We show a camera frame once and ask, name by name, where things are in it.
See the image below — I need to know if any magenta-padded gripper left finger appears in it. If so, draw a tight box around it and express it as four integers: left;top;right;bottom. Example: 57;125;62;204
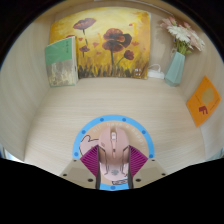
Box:
59;144;101;190

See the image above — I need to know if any white power strip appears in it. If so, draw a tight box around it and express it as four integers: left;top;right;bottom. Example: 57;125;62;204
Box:
147;63;167;80

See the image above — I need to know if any orange book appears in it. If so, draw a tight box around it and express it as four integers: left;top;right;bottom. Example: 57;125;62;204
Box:
185;75;222;128

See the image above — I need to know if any pink computer mouse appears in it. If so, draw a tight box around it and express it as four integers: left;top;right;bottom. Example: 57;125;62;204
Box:
97;126;131;185

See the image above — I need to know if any pink and white flower bouquet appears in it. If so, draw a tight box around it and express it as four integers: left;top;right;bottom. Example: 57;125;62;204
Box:
159;15;207;56

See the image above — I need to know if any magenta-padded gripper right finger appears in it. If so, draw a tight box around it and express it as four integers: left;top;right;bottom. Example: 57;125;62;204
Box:
126;144;168;189

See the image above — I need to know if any green book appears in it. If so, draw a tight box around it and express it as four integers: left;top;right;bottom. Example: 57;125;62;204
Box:
44;35;80;88

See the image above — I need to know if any teal faceted vase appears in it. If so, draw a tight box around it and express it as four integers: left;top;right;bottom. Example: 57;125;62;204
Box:
164;50;186;88

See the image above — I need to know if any round cartoon mouse pad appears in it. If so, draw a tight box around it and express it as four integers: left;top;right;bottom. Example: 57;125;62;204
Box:
72;114;156;192

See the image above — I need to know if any yellow poppy flower painting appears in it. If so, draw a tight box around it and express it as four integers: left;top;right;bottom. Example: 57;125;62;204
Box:
49;7;152;80

